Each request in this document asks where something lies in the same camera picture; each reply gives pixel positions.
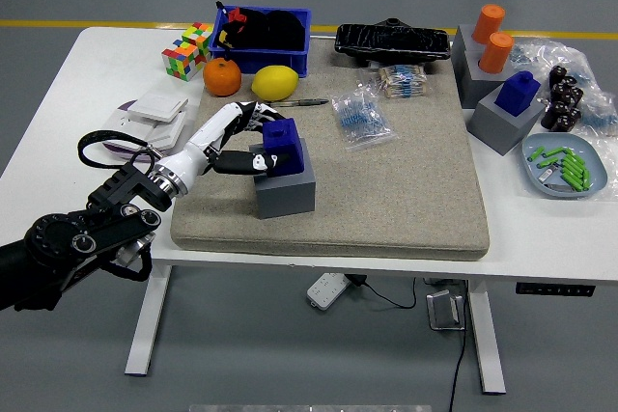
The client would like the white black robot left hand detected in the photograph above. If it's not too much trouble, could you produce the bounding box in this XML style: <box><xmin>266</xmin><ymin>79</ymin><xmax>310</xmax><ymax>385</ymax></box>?
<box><xmin>156</xmin><ymin>100</ymin><xmax>291</xmax><ymax>194</ymax></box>

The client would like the blue seal stamp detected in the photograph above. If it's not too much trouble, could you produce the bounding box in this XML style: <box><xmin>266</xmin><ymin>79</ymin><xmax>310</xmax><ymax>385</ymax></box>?
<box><xmin>261</xmin><ymin>118</ymin><xmax>306</xmax><ymax>178</ymax></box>
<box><xmin>493</xmin><ymin>70</ymin><xmax>541</xmax><ymax>118</ymax></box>

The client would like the grey square seal holder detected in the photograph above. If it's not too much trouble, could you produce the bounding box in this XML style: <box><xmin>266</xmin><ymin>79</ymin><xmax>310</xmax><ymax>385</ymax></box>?
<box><xmin>248</xmin><ymin>139</ymin><xmax>318</xmax><ymax>220</ymax></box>
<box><xmin>465</xmin><ymin>82</ymin><xmax>547</xmax><ymax>156</ymax></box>

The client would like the orange fruit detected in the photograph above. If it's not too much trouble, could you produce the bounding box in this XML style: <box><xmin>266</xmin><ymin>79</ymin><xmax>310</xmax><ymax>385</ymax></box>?
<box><xmin>202</xmin><ymin>57</ymin><xmax>242</xmax><ymax>97</ymax></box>

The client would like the colourful puzzle cube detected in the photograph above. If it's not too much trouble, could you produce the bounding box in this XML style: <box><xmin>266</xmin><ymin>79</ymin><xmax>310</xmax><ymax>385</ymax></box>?
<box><xmin>161</xmin><ymin>41</ymin><xmax>208</xmax><ymax>81</ymax></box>
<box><xmin>182</xmin><ymin>21</ymin><xmax>214</xmax><ymax>64</ymax></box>

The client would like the purple round plate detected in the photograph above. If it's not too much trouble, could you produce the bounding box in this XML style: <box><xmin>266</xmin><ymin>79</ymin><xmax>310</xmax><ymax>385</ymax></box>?
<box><xmin>103</xmin><ymin>99</ymin><xmax>163</xmax><ymax>163</ymax></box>

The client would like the yellow lemon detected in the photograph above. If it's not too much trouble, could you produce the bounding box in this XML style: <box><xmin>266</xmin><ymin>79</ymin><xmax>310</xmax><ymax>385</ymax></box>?
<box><xmin>251</xmin><ymin>65</ymin><xmax>300</xmax><ymax>102</ymax></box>

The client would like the blue plastic bin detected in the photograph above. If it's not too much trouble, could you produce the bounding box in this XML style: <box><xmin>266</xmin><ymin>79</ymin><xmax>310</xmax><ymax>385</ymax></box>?
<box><xmin>208</xmin><ymin>6</ymin><xmax>313</xmax><ymax>78</ymax></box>

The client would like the black grey pen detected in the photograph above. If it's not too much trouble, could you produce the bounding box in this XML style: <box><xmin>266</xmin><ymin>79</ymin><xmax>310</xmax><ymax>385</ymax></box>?
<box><xmin>263</xmin><ymin>97</ymin><xmax>330</xmax><ymax>109</ymax></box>

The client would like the clear bag of blue resistors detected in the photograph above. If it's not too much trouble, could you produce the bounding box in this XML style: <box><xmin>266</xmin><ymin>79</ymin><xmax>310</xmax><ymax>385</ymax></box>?
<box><xmin>330</xmin><ymin>83</ymin><xmax>400</xmax><ymax>151</ymax></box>

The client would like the grey-brown fabric mat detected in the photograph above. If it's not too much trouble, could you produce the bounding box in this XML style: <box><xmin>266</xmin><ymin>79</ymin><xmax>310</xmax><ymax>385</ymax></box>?
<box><xmin>170</xmin><ymin>38</ymin><xmax>491</xmax><ymax>261</ymax></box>

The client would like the white table leg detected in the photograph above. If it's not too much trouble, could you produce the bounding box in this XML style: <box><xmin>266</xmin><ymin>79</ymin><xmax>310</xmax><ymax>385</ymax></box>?
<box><xmin>124</xmin><ymin>264</ymin><xmax>173</xmax><ymax>377</ymax></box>
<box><xmin>465</xmin><ymin>279</ymin><xmax>507</xmax><ymax>395</ymax></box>

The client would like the white power strip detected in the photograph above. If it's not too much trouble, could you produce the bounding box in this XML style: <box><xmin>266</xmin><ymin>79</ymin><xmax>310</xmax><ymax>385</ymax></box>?
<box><xmin>306</xmin><ymin>271</ymin><xmax>352</xmax><ymax>311</ymax></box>

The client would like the taped resistor bundle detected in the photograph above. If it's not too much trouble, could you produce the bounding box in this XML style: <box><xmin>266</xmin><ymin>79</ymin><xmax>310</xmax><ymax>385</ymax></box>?
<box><xmin>376</xmin><ymin>64</ymin><xmax>429</xmax><ymax>99</ymax></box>

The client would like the black rear-view mirror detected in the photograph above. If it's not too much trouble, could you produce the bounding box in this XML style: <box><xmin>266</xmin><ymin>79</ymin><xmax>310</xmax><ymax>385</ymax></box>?
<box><xmin>334</xmin><ymin>17</ymin><xmax>452</xmax><ymax>69</ymax></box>

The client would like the large grey block holder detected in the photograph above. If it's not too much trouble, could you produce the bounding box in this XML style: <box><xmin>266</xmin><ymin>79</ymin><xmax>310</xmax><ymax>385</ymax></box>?
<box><xmin>450</xmin><ymin>23</ymin><xmax>516</xmax><ymax>109</ymax></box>

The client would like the silver metal stand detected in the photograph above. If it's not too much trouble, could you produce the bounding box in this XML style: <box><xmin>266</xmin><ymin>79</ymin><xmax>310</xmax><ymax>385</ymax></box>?
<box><xmin>425</xmin><ymin>288</ymin><xmax>465</xmax><ymax>332</ymax></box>

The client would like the orange cylinder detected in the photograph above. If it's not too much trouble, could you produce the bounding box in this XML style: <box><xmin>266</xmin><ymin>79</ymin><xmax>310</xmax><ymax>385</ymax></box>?
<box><xmin>478</xmin><ymin>31</ymin><xmax>516</xmax><ymax>75</ymax></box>
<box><xmin>471</xmin><ymin>3</ymin><xmax>506</xmax><ymax>45</ymax></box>

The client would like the blue-grey shallow dish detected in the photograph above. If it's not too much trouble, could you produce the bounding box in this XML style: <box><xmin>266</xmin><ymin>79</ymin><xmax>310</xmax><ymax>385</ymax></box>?
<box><xmin>520</xmin><ymin>133</ymin><xmax>608</xmax><ymax>200</ymax></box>

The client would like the clear plastic parts bag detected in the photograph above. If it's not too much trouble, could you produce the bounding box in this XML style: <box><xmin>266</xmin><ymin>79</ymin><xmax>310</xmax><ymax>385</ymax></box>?
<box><xmin>576</xmin><ymin>91</ymin><xmax>618</xmax><ymax>138</ymax></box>
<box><xmin>509</xmin><ymin>38</ymin><xmax>593</xmax><ymax>85</ymax></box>

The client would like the black table control panel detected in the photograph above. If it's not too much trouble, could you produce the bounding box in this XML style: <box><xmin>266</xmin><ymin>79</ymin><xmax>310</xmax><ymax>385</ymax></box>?
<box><xmin>515</xmin><ymin>282</ymin><xmax>597</xmax><ymax>297</ymax></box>

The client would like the white wall switch plate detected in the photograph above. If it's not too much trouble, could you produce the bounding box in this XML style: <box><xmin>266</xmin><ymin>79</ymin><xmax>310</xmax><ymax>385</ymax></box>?
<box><xmin>127</xmin><ymin>92</ymin><xmax>189</xmax><ymax>124</ymax></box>

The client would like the white wall socket plate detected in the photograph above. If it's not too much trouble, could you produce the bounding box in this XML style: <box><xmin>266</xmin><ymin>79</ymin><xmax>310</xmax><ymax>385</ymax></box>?
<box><xmin>103</xmin><ymin>107</ymin><xmax>155</xmax><ymax>143</ymax></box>

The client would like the black plug with cable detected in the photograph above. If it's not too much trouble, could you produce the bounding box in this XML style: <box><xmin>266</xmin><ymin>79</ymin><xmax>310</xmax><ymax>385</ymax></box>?
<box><xmin>347</xmin><ymin>274</ymin><xmax>417</xmax><ymax>311</ymax></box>

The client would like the black floor cable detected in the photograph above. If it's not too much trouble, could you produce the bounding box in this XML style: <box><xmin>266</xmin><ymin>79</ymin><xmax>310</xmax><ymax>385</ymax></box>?
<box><xmin>446</xmin><ymin>281</ymin><xmax>469</xmax><ymax>412</ymax></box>

